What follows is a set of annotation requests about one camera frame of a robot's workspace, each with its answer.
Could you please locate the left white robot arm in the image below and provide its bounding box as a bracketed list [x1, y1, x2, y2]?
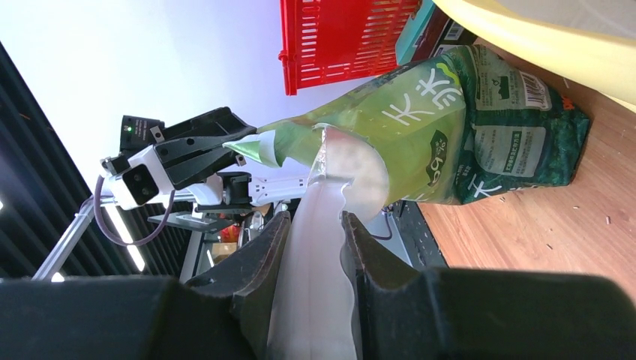
[102, 107, 307, 212]

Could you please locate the teal box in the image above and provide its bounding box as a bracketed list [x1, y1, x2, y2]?
[394, 0, 435, 65]

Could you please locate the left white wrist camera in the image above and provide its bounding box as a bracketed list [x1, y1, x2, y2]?
[100, 145, 175, 210]

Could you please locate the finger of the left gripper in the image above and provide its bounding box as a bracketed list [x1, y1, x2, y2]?
[161, 106, 257, 143]
[154, 136, 238, 190]

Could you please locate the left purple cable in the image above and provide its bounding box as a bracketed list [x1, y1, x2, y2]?
[92, 175, 176, 248]

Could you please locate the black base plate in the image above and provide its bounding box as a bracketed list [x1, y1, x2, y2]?
[393, 200, 449, 271]

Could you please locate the clear plastic scoop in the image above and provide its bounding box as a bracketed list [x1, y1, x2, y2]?
[265, 124, 389, 359]

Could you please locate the yellow litter box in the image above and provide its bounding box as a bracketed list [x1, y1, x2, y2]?
[436, 1, 635, 111]

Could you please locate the green litter bag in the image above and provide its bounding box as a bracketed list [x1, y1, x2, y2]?
[226, 45, 591, 205]

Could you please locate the dark brown box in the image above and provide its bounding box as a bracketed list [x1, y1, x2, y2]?
[409, 5, 477, 62]

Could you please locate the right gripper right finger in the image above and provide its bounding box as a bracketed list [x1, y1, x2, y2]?
[342, 212, 635, 359]

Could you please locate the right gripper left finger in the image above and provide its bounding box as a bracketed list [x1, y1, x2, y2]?
[1, 211, 291, 359]

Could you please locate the red plastic basket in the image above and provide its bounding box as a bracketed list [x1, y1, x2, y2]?
[278, 0, 422, 96]

